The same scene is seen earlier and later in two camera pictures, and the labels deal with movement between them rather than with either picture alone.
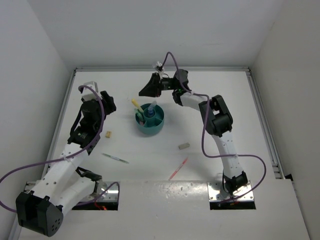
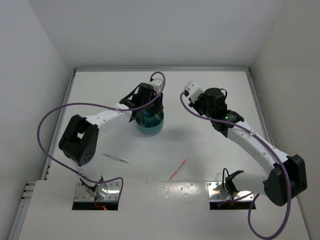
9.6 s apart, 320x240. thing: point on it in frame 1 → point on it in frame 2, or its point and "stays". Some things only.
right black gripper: x=154 y=88 → x=194 y=105
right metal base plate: x=243 y=194 stays
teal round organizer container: x=153 y=124 stays
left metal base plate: x=111 y=195 stays
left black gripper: x=108 y=100 → x=158 y=107
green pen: x=115 y=158 stays
